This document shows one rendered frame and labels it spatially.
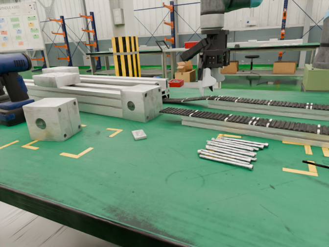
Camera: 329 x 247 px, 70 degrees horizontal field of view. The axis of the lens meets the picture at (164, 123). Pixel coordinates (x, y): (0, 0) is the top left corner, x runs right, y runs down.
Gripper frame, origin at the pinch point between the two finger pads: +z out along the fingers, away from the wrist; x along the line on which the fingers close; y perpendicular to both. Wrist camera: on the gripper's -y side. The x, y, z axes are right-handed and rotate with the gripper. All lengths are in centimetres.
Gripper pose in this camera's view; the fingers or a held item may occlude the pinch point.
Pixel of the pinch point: (205, 90)
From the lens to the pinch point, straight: 85.7
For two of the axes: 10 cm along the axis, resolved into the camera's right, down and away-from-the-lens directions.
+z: 0.5, 9.4, 3.3
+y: 8.4, 1.4, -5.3
